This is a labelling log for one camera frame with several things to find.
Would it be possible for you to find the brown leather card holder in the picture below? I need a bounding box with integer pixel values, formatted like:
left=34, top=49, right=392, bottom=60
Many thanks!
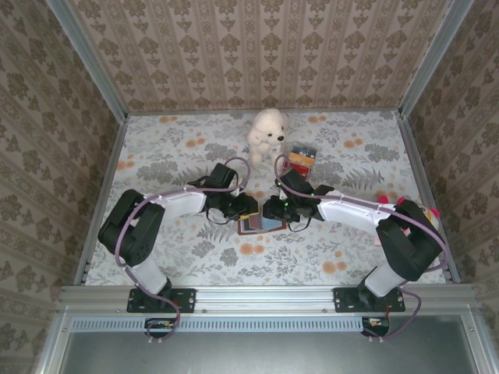
left=236, top=212, right=291, bottom=237

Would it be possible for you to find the floral table cloth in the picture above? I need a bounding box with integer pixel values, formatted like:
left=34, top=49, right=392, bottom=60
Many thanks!
left=83, top=111, right=448, bottom=288

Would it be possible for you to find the white plush bear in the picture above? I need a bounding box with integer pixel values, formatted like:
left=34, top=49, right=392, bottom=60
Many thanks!
left=246, top=108, right=290, bottom=168

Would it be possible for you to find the grey metal panel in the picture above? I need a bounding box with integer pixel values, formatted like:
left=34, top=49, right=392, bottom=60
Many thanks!
left=34, top=311, right=499, bottom=374

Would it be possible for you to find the small circuit board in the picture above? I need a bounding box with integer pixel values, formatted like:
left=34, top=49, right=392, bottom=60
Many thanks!
left=145, top=318, right=175, bottom=338
left=361, top=316, right=391, bottom=337

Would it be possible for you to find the plush doll with glasses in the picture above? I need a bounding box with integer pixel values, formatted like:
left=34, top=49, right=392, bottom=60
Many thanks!
left=375, top=196, right=441, bottom=247

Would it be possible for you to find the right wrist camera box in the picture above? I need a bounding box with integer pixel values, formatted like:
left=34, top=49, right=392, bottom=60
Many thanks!
left=278, top=168, right=310, bottom=196

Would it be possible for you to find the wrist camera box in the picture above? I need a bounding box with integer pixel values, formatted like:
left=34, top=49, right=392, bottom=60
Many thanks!
left=206, top=162, right=241, bottom=189
left=278, top=168, right=310, bottom=196

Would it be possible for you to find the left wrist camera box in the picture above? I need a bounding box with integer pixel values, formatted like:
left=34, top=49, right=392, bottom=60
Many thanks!
left=206, top=162, right=241, bottom=189

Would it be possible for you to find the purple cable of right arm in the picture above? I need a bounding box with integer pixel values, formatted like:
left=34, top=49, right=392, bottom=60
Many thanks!
left=274, top=153, right=448, bottom=340

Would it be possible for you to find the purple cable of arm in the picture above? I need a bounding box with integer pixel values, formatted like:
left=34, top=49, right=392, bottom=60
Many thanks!
left=274, top=153, right=448, bottom=340
left=115, top=156, right=252, bottom=344

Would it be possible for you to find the aluminium mounting rail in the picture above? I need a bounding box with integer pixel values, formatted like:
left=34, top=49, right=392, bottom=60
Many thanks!
left=58, top=284, right=479, bottom=313

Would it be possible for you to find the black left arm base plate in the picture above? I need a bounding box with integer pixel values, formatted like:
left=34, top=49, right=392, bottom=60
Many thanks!
left=127, top=287, right=196, bottom=314

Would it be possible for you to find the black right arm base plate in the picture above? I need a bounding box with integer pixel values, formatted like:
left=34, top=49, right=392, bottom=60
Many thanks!
left=333, top=287, right=406, bottom=314

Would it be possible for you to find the grey slotted cable duct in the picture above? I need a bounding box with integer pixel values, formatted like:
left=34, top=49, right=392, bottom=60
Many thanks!
left=72, top=316, right=368, bottom=333

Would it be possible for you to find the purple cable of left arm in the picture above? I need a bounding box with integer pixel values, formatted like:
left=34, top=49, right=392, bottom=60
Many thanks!
left=115, top=156, right=252, bottom=344

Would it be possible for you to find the aluminium side rail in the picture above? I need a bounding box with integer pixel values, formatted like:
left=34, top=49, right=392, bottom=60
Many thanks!
left=73, top=116, right=129, bottom=286
left=395, top=111, right=462, bottom=284

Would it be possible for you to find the aluminium frame post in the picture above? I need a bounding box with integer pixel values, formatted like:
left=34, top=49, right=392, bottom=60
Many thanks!
left=44, top=0, right=129, bottom=122
left=397, top=0, right=475, bottom=118

